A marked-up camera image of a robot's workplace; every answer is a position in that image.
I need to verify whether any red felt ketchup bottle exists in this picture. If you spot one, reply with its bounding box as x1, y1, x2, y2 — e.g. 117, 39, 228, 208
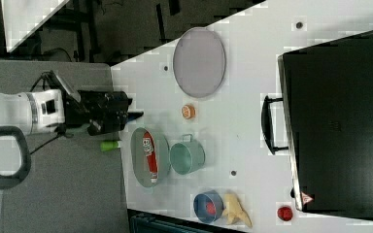
143, 132, 158, 183

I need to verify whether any grey-green oval strainer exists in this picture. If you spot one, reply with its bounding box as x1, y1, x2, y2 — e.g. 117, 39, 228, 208
130, 127, 171, 187

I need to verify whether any red toy in bowl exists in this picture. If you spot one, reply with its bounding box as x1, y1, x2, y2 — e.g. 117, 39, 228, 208
206, 203, 217, 216

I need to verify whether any green strainer handle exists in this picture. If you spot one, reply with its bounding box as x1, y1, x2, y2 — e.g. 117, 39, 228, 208
100, 141, 121, 151

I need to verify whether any grey round plate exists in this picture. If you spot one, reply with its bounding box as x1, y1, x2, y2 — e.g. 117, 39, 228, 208
173, 27, 226, 98

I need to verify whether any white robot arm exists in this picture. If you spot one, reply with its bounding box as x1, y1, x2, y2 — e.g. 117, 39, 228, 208
0, 89, 143, 189

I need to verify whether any green metal cup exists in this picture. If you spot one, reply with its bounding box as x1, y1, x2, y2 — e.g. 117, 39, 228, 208
169, 134, 205, 175

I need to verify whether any small red strawberry toy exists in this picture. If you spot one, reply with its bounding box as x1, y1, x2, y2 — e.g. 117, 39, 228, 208
277, 206, 293, 221

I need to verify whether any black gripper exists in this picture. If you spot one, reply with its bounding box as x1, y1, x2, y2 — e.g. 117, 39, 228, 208
64, 90, 144, 136

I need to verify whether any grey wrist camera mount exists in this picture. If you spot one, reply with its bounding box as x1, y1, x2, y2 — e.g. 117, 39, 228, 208
47, 71, 81, 103

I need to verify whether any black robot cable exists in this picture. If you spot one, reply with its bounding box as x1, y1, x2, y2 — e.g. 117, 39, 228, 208
28, 71, 74, 155

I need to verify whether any black toaster oven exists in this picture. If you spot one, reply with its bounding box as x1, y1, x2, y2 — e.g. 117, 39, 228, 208
277, 30, 373, 220

